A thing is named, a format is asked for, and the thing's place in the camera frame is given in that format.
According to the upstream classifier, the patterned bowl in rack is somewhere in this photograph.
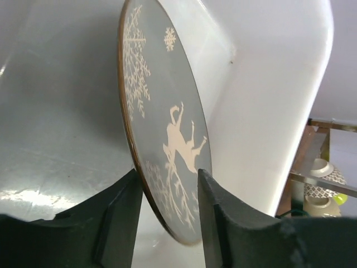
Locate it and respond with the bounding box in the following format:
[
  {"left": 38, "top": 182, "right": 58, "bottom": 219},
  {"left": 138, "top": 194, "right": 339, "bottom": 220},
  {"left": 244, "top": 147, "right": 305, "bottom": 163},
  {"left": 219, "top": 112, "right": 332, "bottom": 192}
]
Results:
[{"left": 304, "top": 158, "right": 346, "bottom": 198}]

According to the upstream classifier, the grey reindeer plate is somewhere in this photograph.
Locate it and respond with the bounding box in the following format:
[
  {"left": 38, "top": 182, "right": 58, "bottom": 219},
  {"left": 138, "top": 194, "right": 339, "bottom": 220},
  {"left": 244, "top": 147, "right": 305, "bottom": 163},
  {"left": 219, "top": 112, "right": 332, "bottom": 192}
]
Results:
[{"left": 117, "top": 1, "right": 212, "bottom": 245}]

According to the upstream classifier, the white plastic bin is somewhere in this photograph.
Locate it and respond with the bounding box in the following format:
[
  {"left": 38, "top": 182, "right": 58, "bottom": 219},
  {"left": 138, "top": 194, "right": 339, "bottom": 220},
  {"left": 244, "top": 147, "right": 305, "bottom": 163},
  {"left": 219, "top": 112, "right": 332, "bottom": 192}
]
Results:
[{"left": 1, "top": 1, "right": 334, "bottom": 267}]

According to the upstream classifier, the cream bowl in rack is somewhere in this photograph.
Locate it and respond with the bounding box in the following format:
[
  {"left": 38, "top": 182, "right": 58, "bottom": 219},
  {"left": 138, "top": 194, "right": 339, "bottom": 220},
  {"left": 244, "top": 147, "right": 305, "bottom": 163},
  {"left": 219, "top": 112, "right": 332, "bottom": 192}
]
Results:
[{"left": 303, "top": 195, "right": 341, "bottom": 217}]

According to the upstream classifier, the dark green mug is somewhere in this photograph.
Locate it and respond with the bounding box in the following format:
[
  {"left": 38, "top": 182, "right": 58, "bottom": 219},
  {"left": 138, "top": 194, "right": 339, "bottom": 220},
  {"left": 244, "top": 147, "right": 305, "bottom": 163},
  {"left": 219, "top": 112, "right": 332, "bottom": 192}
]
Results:
[{"left": 275, "top": 209, "right": 310, "bottom": 219}]

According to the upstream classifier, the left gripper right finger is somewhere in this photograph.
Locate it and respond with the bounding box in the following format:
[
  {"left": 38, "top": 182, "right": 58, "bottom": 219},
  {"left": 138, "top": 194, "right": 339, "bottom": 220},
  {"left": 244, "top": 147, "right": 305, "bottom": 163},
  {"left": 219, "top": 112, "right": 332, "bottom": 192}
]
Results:
[{"left": 197, "top": 169, "right": 356, "bottom": 267}]

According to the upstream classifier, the lime green bowl in rack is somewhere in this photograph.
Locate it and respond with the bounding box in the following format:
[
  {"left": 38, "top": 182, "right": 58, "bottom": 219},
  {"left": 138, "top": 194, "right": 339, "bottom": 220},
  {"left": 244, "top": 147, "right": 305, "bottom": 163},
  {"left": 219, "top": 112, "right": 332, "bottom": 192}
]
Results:
[{"left": 333, "top": 193, "right": 348, "bottom": 205}]

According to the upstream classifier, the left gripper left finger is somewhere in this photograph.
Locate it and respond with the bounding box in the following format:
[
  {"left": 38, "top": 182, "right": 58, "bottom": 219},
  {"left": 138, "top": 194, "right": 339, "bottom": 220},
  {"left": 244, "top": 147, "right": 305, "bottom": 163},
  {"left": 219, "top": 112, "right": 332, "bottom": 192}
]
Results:
[{"left": 1, "top": 170, "right": 143, "bottom": 267}]

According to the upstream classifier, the metal dish rack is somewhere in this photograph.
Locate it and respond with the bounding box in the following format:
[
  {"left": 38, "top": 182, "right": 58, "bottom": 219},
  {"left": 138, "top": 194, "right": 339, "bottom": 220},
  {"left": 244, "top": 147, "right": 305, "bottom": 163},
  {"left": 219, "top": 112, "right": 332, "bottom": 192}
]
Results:
[{"left": 276, "top": 119, "right": 356, "bottom": 215}]

